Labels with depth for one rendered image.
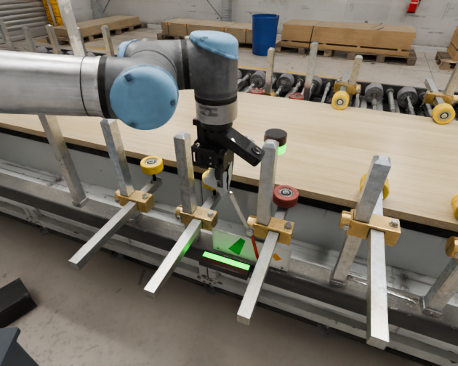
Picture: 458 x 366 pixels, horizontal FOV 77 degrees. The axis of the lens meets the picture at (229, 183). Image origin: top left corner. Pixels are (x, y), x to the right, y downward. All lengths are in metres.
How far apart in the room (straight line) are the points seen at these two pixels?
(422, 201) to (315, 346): 0.92
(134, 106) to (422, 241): 0.98
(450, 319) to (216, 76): 0.89
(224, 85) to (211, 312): 1.33
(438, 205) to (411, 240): 0.14
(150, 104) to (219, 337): 1.36
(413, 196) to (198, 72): 0.78
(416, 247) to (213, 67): 0.89
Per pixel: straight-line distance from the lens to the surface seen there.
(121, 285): 1.88
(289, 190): 0.95
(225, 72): 0.58
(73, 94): 0.46
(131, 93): 0.43
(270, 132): 0.77
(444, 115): 1.65
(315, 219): 1.11
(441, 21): 7.92
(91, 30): 8.60
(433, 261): 1.21
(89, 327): 1.80
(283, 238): 0.88
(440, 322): 1.05
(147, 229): 1.13
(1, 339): 1.18
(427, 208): 1.05
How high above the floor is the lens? 1.48
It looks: 37 degrees down
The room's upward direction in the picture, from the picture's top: straight up
